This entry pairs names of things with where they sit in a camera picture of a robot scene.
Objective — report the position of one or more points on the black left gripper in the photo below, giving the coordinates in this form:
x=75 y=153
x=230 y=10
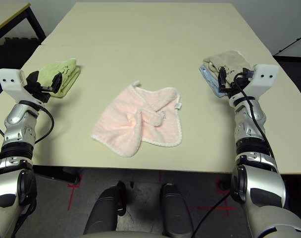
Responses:
x=35 y=88

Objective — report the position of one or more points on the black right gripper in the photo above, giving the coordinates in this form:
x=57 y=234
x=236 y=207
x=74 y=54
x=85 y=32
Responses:
x=240 y=84

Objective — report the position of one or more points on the pink fluffy towel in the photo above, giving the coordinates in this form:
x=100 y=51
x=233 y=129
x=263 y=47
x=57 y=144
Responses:
x=120 y=119

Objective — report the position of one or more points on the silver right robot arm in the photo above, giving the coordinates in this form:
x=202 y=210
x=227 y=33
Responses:
x=262 y=188

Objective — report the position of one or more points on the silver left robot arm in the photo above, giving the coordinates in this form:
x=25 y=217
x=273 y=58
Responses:
x=15 y=119

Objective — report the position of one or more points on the light blue folded towel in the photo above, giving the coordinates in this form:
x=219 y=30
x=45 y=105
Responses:
x=208 y=77

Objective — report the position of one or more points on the green folded towel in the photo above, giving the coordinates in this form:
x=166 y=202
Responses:
x=66 y=72

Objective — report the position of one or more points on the beige folded towel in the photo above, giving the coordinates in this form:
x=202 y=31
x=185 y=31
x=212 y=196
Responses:
x=229 y=60

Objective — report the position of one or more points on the black foam floor mat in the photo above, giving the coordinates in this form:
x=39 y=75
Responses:
x=14 y=49
x=294 y=74

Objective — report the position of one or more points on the small black table foot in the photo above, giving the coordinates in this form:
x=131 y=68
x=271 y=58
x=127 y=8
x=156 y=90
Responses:
x=132 y=184

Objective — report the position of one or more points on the grey right robot leg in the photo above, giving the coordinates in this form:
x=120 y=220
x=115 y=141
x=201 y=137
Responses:
x=175 y=210

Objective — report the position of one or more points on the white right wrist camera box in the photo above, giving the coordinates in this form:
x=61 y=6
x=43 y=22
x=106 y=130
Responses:
x=264 y=77

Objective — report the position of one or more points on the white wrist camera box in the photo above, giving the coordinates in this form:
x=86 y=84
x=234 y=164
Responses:
x=264 y=77
x=9 y=81

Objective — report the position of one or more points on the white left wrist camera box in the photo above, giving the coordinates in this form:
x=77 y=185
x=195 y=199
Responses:
x=9 y=81

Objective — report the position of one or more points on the yellow-edged table with black frame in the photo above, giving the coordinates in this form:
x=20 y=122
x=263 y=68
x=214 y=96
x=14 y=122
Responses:
x=34 y=22

